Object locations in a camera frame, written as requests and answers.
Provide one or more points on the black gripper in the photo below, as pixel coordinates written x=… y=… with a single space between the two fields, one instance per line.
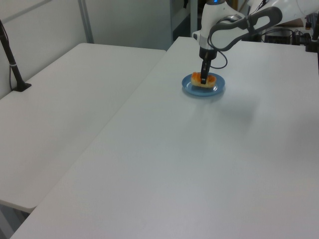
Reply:
x=208 y=53

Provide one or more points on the orange glazed bread loaf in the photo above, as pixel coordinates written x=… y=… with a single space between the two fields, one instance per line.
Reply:
x=210 y=81

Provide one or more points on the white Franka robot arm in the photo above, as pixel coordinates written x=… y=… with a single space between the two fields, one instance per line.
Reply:
x=221 y=25

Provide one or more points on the blue round plate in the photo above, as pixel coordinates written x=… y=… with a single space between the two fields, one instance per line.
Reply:
x=199 y=90

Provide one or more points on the white table leg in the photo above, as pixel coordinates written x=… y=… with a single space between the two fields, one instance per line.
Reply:
x=194 y=18

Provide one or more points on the black electronics box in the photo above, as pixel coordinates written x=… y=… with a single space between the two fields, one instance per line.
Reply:
x=277 y=39

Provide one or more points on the brown flat box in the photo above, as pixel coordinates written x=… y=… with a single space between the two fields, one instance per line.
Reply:
x=294 y=23

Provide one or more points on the black pole stand with base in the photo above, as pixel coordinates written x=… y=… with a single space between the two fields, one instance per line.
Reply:
x=15 y=69

